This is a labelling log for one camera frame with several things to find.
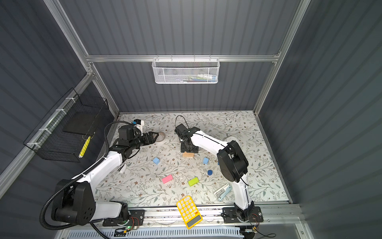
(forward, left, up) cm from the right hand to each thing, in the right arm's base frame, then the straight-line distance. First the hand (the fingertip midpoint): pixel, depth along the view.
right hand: (188, 151), depth 93 cm
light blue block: (-5, -11, -3) cm, 12 cm away
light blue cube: (-5, +20, -3) cm, 21 cm away
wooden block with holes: (0, +1, -5) cm, 5 cm away
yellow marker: (-16, +47, +24) cm, 55 cm away
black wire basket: (-5, +60, +25) cm, 65 cm away
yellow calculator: (-33, -1, -3) cm, 33 cm away
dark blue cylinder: (-12, -13, -5) cm, 18 cm away
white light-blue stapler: (-24, -18, -3) cm, 31 cm away
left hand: (+4, +20, +13) cm, 24 cm away
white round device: (+10, -27, -2) cm, 29 cm away
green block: (-17, -3, -5) cm, 18 cm away
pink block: (-16, +12, -5) cm, 21 cm away
